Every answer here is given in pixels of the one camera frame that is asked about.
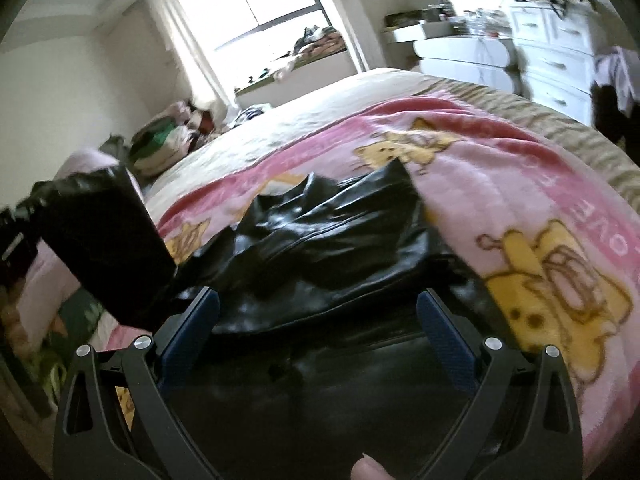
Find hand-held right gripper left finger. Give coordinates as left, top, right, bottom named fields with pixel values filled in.
left=52, top=287, right=221, bottom=480

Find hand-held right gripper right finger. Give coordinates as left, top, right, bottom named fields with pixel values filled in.
left=416, top=287, right=583, bottom=480

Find black leather jacket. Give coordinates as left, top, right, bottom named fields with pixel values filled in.
left=170, top=162, right=506, bottom=480

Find pile of clothes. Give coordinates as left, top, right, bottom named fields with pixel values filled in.
left=127, top=101, right=221, bottom=177

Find clothes on window ledge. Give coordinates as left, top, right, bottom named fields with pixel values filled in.
left=292, top=24, right=347, bottom=57

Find person's right hand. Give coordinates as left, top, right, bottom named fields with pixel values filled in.
left=350, top=453, right=399, bottom=480

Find pink pillow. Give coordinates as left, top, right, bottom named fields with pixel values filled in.
left=52, top=149, right=123, bottom=183

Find green floral bedding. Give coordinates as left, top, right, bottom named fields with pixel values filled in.
left=0, top=250, right=118, bottom=416

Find pink printed blanket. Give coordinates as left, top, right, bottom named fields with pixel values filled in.
left=100, top=95, right=640, bottom=461

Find white curtain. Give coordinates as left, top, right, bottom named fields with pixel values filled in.
left=147, top=0, right=238, bottom=113

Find bed with beige bedspread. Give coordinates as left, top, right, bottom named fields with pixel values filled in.
left=145, top=67, right=640, bottom=221

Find white window bench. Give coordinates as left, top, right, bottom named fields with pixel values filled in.
left=234, top=50, right=362, bottom=107

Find window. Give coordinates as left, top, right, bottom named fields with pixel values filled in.
left=177, top=0, right=323, bottom=53

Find white desk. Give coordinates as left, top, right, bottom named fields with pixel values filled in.
left=385, top=25, right=523, bottom=96

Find white dresser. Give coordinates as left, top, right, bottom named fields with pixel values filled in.
left=502, top=0, right=601, bottom=127

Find purple cloth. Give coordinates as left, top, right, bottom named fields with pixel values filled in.
left=602, top=46, right=638, bottom=113

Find clutter on desk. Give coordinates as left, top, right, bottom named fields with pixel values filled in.
left=385, top=2, right=508, bottom=38

